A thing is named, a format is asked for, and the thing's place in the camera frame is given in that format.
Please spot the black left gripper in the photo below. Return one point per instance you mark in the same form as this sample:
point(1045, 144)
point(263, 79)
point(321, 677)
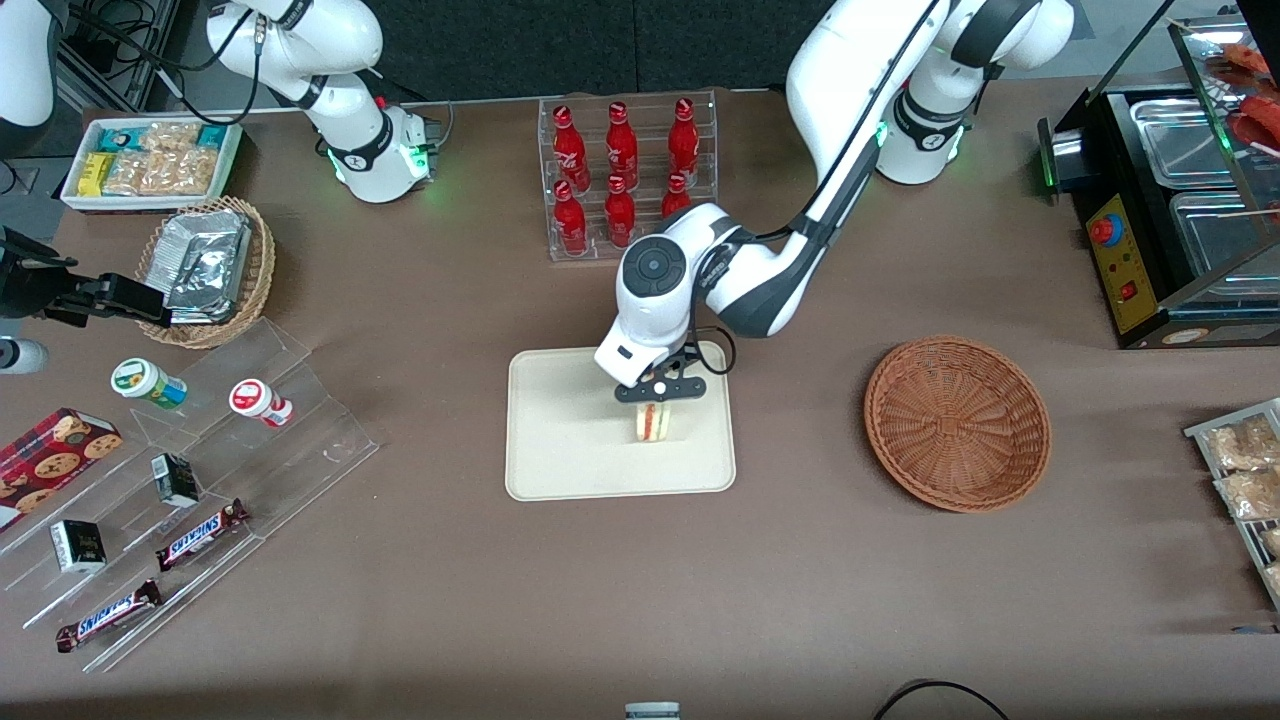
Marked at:
point(680, 361)

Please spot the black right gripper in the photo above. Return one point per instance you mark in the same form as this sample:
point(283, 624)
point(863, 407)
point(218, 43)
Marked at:
point(30, 288)

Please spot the triangular sandwich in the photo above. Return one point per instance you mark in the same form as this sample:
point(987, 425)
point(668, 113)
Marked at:
point(652, 425)

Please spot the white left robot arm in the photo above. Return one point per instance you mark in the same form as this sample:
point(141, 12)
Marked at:
point(850, 80)

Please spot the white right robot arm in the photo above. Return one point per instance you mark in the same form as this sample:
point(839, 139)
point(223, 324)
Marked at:
point(350, 130)

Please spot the beige rectangular tray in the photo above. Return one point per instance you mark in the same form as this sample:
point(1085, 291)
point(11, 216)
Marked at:
point(570, 440)

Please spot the light wicker basket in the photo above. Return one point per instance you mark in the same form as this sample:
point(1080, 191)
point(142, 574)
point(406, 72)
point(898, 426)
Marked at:
point(258, 270)

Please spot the round brown wicker basket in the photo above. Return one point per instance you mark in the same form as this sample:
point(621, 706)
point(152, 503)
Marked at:
point(955, 425)

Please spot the grey metal snack tray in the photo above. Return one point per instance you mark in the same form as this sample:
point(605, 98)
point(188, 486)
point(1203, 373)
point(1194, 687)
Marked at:
point(1200, 432)

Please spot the silver foil pouch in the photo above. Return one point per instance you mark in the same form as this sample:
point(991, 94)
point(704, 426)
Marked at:
point(205, 312)
point(205, 255)

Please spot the green lid yogurt cup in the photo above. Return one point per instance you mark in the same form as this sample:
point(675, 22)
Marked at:
point(145, 382)

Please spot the white snack bin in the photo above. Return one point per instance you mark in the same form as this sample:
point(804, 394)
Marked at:
point(75, 200)

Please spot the yellow snack pack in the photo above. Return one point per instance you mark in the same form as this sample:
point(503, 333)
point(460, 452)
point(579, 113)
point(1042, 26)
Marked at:
point(95, 173)

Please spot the clear nut snack bag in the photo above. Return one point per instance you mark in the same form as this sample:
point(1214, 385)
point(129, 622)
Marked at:
point(170, 135)
point(160, 172)

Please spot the teal snack pack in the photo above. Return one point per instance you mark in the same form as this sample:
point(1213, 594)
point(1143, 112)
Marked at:
point(213, 136)
point(117, 139)

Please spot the clear acrylic bottle rack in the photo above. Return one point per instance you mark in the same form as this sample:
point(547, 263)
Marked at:
point(590, 250)

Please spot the red lid yogurt cup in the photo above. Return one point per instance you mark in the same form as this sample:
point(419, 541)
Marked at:
point(258, 401)

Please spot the red plaid cookie box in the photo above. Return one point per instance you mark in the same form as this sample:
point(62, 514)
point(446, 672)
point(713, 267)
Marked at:
point(50, 465)

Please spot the small black carton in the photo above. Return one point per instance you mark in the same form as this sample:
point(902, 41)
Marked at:
point(176, 480)
point(78, 546)

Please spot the red cola bottle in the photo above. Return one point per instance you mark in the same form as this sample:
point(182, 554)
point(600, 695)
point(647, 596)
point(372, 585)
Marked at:
point(621, 145)
point(683, 145)
point(570, 225)
point(676, 195)
point(619, 215)
point(569, 150)

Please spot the clear acrylic stepped stand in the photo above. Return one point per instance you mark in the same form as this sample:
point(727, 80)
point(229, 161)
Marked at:
point(300, 440)

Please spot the dark equipment rack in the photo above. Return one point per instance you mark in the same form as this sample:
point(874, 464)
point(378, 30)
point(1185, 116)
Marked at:
point(110, 60)

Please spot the Snickers chocolate bar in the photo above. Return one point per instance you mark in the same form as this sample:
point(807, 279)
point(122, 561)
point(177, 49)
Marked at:
point(108, 615)
point(200, 535)

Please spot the grey device top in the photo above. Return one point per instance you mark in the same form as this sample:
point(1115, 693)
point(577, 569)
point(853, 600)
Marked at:
point(652, 712)

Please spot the red emergency stop button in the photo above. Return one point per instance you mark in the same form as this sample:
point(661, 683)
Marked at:
point(1105, 230)

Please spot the black food warmer cabinet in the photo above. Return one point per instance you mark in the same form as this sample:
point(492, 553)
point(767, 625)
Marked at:
point(1130, 290)

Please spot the steel food pan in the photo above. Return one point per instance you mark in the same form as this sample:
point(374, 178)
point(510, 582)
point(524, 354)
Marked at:
point(1180, 140)
point(1215, 235)

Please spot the clear granola snack bag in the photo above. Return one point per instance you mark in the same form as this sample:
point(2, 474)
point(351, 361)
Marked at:
point(1275, 578)
point(1240, 445)
point(1250, 495)
point(1272, 542)

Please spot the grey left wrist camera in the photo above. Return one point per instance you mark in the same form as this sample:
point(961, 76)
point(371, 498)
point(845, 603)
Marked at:
point(630, 355)

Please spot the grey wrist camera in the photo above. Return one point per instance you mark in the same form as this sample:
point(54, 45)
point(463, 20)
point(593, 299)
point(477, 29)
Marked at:
point(630, 355)
point(22, 357)

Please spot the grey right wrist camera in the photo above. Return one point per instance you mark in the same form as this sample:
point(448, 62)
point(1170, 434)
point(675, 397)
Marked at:
point(22, 357)

